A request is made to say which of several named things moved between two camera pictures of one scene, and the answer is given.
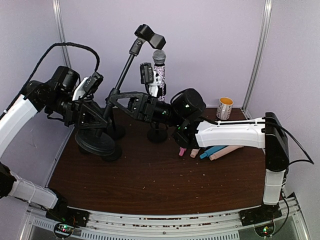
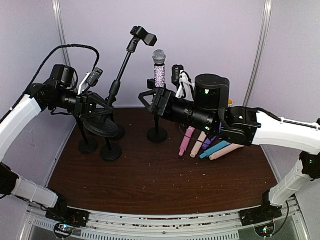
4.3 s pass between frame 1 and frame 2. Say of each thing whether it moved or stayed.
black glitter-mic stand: stayed
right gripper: moved
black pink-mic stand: moved
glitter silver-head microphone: stayed
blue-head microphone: stayed
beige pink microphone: stayed
